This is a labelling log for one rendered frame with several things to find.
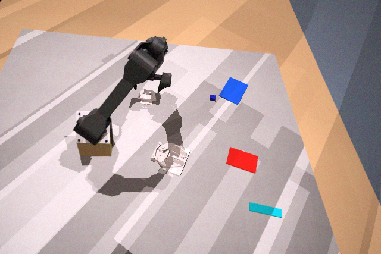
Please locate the red flat plate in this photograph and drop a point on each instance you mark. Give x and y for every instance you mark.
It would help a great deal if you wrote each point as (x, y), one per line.
(242, 160)

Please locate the blue square plate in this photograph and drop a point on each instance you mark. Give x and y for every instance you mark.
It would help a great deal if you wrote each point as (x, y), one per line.
(233, 90)

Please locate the teal flat bar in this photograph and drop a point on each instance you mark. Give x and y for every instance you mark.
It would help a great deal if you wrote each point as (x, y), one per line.
(265, 210)

